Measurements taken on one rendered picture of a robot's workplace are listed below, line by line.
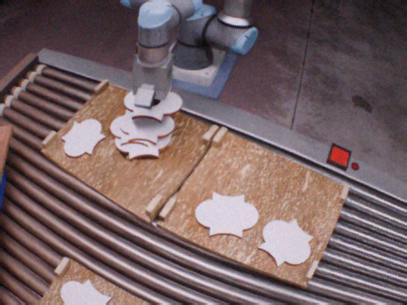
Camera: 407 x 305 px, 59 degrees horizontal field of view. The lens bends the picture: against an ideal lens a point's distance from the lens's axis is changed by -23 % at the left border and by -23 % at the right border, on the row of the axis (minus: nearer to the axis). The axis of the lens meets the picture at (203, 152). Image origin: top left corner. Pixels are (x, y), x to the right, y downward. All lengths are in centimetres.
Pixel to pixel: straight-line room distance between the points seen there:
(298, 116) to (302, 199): 164
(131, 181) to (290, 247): 43
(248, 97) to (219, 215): 178
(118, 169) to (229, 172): 28
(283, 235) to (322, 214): 14
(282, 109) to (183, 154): 164
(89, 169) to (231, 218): 39
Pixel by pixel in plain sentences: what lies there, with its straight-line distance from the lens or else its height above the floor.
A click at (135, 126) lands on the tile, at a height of 98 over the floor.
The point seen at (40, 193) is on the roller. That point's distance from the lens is 119.
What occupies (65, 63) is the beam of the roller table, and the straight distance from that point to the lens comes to 161.
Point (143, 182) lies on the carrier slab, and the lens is 114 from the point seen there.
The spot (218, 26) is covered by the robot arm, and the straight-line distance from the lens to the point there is 137.
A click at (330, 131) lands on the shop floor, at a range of 276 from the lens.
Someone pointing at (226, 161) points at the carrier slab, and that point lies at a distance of 120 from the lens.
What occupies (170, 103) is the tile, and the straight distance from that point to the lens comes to 114.
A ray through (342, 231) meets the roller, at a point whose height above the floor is 91.
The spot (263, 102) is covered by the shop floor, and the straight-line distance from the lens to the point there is 279.
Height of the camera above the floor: 184
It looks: 49 degrees down
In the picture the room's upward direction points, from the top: 5 degrees clockwise
